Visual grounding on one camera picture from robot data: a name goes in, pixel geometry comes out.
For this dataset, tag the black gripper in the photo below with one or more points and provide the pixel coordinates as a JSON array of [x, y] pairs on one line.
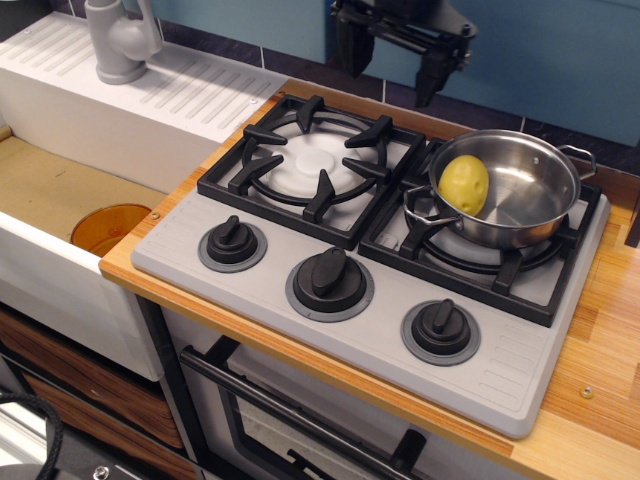
[[433, 29]]

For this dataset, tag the yellow potato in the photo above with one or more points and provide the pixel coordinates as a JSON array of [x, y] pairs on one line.
[[464, 184]]

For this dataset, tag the stainless steel pot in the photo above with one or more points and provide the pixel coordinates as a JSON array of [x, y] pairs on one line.
[[532, 186]]

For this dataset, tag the black middle stove knob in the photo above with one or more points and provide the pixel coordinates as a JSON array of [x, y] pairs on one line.
[[330, 287]]

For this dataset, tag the black stove knob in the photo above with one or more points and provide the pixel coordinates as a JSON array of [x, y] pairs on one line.
[[232, 246], [441, 333], [330, 287]]

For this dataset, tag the black left stove knob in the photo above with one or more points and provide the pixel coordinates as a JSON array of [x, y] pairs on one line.
[[232, 246]]

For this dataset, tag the black right stove knob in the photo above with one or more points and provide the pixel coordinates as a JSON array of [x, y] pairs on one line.
[[441, 333]]

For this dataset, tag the grey toy stove top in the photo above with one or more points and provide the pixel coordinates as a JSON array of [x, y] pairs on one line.
[[501, 386]]

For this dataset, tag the black left burner grate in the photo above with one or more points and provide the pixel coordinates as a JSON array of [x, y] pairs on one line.
[[315, 169]]

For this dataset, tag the black burner grate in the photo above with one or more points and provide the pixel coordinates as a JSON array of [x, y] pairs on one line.
[[315, 169], [539, 284]]

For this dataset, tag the black right burner grate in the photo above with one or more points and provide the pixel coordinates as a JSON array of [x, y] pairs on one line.
[[539, 284]]

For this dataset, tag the grey toy faucet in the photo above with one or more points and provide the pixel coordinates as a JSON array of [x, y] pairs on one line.
[[122, 45]]

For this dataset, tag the white toy sink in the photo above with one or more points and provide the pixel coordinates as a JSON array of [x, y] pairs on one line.
[[71, 144]]

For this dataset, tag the orange plastic sink drain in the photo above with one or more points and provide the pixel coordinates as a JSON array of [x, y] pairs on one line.
[[102, 229]]

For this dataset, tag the wooden drawer fronts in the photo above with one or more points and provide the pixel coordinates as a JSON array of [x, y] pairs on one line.
[[96, 396]]

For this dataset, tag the oven door with handle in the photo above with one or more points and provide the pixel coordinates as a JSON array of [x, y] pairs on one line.
[[281, 423]]

